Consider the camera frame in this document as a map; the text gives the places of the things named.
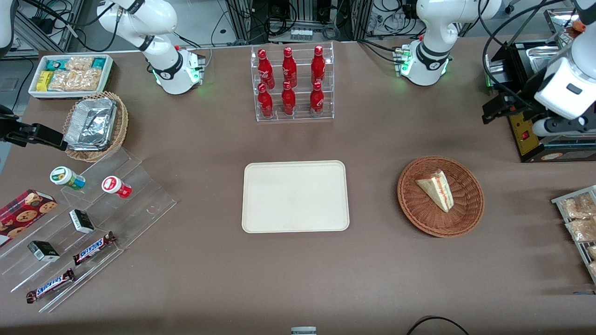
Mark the small black carton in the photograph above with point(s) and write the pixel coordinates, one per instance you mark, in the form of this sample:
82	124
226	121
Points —
81	221
43	251

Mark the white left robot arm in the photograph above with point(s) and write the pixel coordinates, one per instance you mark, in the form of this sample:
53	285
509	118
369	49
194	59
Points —
430	28

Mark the triangular sandwich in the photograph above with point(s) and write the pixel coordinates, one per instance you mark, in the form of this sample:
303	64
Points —
437	190

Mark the white snack bin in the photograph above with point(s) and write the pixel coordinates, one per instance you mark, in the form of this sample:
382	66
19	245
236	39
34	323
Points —
108	74

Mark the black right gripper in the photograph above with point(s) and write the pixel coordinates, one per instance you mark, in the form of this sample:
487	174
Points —
8	128

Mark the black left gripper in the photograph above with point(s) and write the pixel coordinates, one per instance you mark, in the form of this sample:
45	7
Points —
525	98

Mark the clear acrylic bottle rack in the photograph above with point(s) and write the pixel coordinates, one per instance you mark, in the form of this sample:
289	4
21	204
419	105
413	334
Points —
300	116

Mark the steel warmer pan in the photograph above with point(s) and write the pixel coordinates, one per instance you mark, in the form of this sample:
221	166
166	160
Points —
542	53

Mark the grey device edge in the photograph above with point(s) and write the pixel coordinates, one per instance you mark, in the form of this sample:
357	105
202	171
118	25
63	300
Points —
303	331

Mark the red lid snack cup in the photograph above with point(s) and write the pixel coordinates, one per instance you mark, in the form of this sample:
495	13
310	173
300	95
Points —
115	186

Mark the light wicker basket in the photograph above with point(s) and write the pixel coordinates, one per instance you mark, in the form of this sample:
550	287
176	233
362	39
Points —
120	130

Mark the red soda bottle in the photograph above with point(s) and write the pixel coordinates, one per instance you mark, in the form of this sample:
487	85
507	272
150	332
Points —
265	70
318	65
289	67
317	100
265	103
288	101

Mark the brown wicker basket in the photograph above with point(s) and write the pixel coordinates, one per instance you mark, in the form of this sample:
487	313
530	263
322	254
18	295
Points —
465	214

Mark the clear acrylic stepped display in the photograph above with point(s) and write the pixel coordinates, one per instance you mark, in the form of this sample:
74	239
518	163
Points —
139	195

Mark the black hot food warmer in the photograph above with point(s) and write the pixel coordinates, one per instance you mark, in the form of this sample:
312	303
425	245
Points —
524	137

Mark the yellow snack packet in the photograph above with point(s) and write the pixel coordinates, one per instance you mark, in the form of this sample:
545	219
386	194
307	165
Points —
44	81

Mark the aluminium foil container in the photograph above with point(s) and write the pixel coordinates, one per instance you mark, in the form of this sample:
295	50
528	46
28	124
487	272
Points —
91	123

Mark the cream plastic tray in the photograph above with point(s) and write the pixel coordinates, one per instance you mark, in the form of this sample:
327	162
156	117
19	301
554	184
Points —
295	197

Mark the clear rice cracker bag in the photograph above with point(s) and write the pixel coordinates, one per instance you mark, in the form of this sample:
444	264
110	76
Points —
79	63
63	80
88	79

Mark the green lid snack cup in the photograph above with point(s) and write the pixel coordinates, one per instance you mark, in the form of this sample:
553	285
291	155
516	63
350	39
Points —
65	177

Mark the red chocolate cookie box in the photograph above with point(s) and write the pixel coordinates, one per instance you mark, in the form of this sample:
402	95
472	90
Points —
23	215

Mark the white power strip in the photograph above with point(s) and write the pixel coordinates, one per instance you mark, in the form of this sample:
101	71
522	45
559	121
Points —
301	34

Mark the clear nut snack bag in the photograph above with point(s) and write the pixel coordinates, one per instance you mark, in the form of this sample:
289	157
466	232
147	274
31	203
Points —
593	270
592	252
582	229
577	206

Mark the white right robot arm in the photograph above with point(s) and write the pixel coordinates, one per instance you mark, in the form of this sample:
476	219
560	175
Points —
153	28

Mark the teal snack packet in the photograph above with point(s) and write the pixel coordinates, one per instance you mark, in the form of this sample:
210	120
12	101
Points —
99	63
57	64

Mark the Snickers chocolate bar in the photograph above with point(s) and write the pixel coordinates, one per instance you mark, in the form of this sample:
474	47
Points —
93	248
50	285

